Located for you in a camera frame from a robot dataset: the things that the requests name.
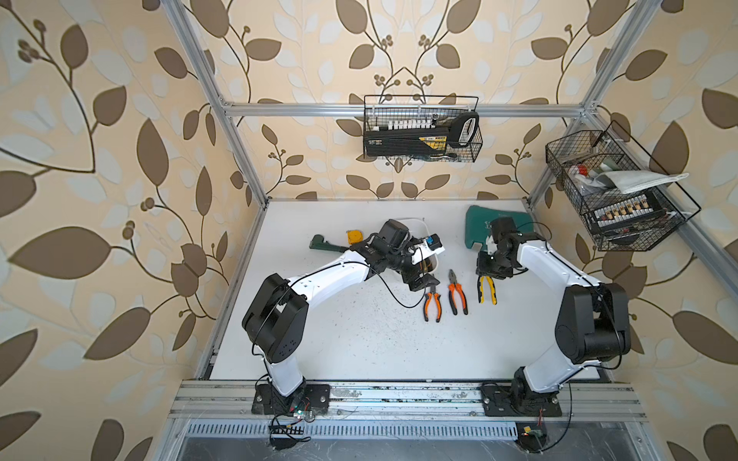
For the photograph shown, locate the yellow black pliers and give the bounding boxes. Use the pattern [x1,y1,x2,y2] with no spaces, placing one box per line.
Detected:
[477,276,498,305]

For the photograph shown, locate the orange long nose pliers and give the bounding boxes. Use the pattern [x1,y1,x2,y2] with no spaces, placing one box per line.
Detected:
[423,285,443,323]

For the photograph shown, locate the orange combination pliers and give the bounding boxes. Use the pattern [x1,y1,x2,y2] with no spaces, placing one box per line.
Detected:
[448,269,469,315]

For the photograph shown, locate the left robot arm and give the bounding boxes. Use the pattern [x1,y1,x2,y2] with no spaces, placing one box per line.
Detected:
[241,219,444,416]

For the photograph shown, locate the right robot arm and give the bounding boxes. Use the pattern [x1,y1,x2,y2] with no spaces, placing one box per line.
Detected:
[477,216,632,416]

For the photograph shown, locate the white plastic storage box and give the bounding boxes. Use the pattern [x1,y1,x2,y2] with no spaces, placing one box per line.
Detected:
[397,217,431,238]

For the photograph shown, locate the green tool case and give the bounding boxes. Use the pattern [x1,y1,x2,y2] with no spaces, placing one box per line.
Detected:
[464,206,534,250]

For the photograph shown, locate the yellow tape measure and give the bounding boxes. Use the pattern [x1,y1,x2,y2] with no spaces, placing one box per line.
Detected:
[347,230,364,246]

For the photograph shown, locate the green pipe wrench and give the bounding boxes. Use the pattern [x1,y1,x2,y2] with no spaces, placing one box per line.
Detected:
[309,234,349,254]

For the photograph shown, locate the black yellow tool in basket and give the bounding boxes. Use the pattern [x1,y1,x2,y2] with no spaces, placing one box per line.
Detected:
[363,111,484,161]

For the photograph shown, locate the socket set in right basket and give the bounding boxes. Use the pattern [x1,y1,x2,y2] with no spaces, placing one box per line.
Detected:
[593,194,662,229]

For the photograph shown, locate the white papers in basket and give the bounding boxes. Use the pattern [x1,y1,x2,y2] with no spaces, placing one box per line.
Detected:
[594,170,689,194]

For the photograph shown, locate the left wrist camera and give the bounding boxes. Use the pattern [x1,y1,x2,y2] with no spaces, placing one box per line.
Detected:
[412,234,445,267]

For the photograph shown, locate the right wire basket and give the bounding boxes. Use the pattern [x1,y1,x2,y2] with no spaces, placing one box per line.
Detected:
[546,121,701,252]

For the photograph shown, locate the wire basket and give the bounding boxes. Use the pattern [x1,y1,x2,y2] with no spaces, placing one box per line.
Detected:
[546,121,701,252]
[362,93,484,163]

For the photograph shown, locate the back wire basket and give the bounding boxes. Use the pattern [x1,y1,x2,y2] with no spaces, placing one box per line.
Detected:
[362,93,484,163]

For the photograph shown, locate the front aluminium rail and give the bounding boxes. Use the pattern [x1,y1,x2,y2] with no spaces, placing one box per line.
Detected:
[169,380,648,423]

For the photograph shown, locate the aluminium frame post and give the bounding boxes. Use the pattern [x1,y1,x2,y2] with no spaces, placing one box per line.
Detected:
[161,1,269,211]

